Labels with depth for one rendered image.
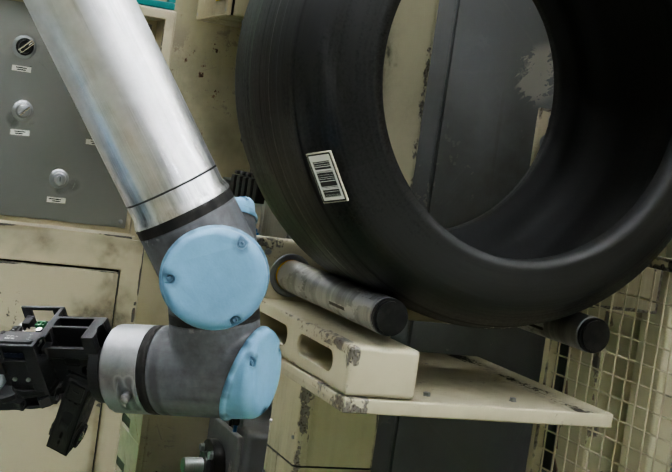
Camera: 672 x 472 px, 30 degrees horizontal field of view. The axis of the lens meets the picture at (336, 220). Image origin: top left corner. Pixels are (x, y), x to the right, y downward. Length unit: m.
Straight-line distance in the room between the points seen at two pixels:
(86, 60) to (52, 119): 1.01
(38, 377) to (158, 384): 0.14
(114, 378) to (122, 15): 0.38
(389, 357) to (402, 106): 0.50
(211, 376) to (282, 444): 0.70
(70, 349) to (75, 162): 0.81
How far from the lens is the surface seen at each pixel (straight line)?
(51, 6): 1.06
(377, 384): 1.46
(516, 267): 1.48
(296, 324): 1.60
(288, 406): 1.88
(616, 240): 1.55
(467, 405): 1.51
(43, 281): 2.03
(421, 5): 1.85
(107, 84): 1.05
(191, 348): 1.21
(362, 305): 1.47
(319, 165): 1.39
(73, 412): 1.34
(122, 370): 1.26
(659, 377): 2.06
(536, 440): 2.04
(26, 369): 1.32
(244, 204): 1.20
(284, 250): 1.75
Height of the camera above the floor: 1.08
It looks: 3 degrees down
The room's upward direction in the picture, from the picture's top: 8 degrees clockwise
